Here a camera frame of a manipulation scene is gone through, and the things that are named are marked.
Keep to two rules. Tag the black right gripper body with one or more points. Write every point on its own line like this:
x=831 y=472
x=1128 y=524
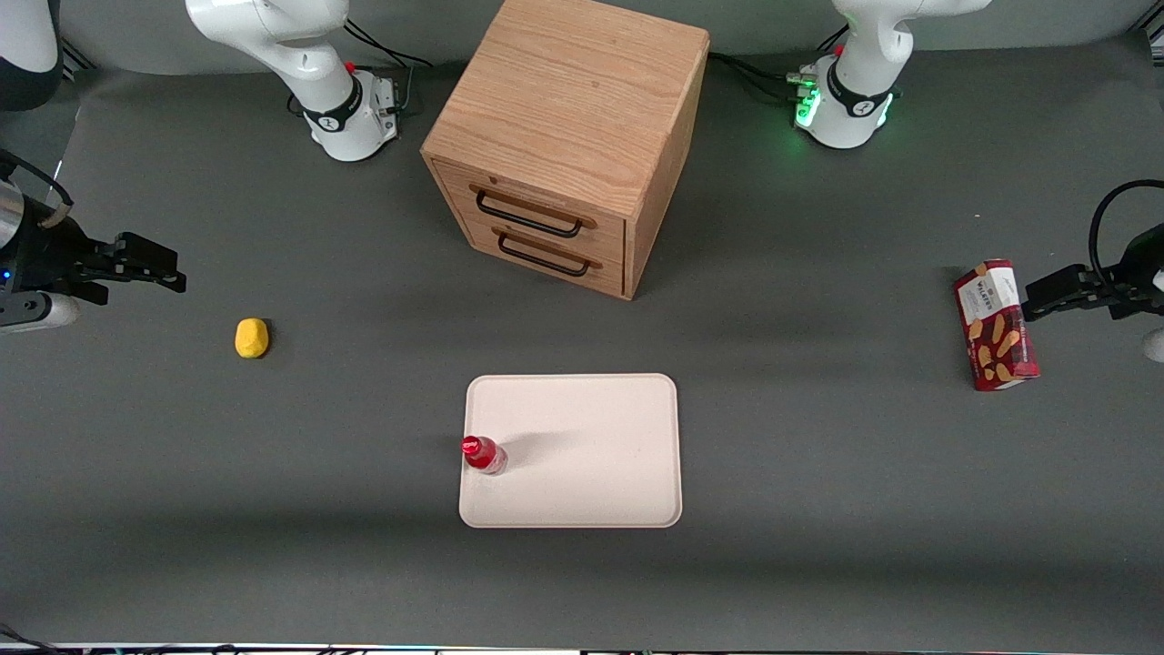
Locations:
x=45 y=254

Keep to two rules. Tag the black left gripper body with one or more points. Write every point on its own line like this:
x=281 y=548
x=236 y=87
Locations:
x=1134 y=273

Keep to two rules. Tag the beige plastic tray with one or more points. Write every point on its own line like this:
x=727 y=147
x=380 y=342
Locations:
x=582 y=455

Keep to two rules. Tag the oak wooden drawer cabinet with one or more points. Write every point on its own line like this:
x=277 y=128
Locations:
x=564 y=91

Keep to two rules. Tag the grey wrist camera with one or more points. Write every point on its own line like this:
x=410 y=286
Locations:
x=1156 y=346
x=41 y=311

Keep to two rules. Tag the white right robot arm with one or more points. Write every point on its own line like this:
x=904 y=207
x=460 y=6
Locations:
x=300 y=55

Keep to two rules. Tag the red biscuit box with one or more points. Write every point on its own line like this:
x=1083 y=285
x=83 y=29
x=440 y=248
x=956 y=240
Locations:
x=996 y=327

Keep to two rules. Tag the yellow lemon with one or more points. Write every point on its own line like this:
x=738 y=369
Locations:
x=252 y=338

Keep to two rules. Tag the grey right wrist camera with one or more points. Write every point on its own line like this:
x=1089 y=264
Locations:
x=41 y=311

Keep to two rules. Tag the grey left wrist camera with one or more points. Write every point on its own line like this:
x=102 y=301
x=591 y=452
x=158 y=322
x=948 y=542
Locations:
x=1156 y=346

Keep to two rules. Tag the aluminium frame rail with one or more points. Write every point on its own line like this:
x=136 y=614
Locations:
x=77 y=56

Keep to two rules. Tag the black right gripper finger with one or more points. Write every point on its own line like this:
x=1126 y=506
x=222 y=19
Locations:
x=155 y=280
x=145 y=253

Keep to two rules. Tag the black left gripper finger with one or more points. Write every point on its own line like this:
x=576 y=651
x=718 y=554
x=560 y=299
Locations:
x=1055 y=311
x=1064 y=282

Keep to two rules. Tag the red coke bottle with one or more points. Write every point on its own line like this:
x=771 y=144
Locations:
x=484 y=455

